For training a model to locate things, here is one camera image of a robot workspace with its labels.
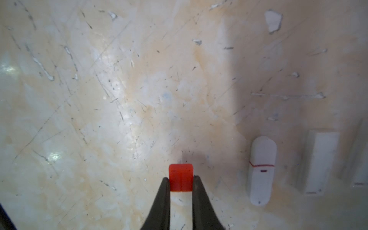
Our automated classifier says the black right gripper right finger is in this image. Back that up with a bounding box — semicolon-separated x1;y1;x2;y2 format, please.
192;175;225;230

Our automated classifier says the white red usb drive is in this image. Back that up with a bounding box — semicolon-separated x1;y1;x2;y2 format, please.
247;136;277;206

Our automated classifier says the red usb cap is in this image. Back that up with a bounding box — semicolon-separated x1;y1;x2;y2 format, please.
169;164;194;192

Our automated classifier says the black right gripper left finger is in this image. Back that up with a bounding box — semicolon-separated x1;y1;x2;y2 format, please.
141;177;171;230

